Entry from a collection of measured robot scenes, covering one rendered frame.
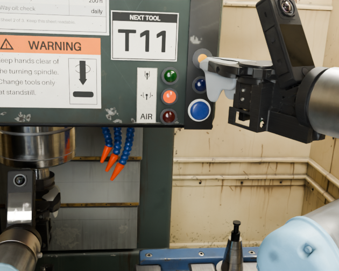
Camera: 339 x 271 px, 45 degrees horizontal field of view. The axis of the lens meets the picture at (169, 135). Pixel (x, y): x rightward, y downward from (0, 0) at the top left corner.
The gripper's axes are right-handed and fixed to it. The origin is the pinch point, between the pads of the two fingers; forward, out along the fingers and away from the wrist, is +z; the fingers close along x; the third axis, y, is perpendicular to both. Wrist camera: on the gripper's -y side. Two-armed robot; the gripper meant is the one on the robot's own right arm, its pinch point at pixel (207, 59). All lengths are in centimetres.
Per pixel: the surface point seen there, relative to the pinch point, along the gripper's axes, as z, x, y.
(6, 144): 30.6, -21.7, 18.4
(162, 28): 4.7, -5.0, -4.3
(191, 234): 81, 70, 92
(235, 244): 0.3, 10.5, 35.0
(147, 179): 62, 32, 49
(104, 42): 9.2, -12.3, -2.0
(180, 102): 3.2, -2.2, 6.8
